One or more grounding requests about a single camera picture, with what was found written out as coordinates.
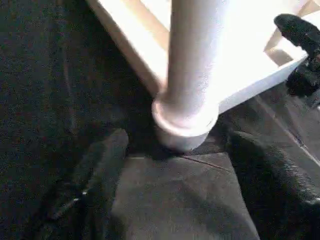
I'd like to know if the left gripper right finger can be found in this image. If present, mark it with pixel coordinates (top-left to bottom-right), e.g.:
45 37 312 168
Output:
226 131 320 240

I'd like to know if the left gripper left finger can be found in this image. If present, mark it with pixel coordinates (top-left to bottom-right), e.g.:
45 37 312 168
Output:
42 128 130 240

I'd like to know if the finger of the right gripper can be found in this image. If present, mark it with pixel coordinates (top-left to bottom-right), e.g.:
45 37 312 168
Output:
273 13 320 50
286 56 320 97

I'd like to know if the white plastic table top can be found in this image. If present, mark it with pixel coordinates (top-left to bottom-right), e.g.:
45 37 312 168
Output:
86 0 320 152

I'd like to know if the white plastic table leg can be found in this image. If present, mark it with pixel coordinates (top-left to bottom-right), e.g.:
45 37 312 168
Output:
159 0 227 131

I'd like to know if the black work mat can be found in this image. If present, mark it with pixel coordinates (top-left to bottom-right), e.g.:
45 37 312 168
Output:
0 0 320 240

